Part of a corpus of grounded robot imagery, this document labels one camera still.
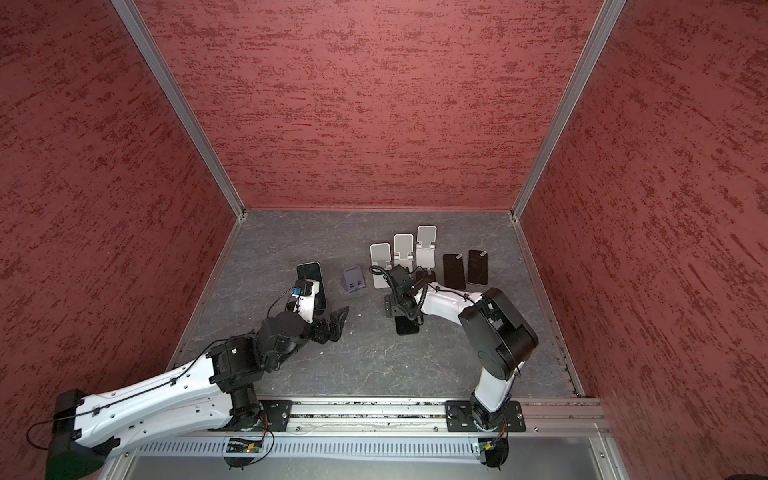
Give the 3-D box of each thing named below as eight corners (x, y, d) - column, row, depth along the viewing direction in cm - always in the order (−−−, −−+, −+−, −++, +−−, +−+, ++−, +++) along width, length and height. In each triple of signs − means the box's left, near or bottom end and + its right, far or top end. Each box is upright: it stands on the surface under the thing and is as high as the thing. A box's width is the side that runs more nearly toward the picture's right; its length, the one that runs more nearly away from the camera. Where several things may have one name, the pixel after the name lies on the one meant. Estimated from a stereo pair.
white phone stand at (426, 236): (416, 268, 105) (419, 248, 96) (415, 245, 112) (417, 225, 103) (435, 268, 106) (439, 248, 96) (432, 245, 112) (436, 225, 103)
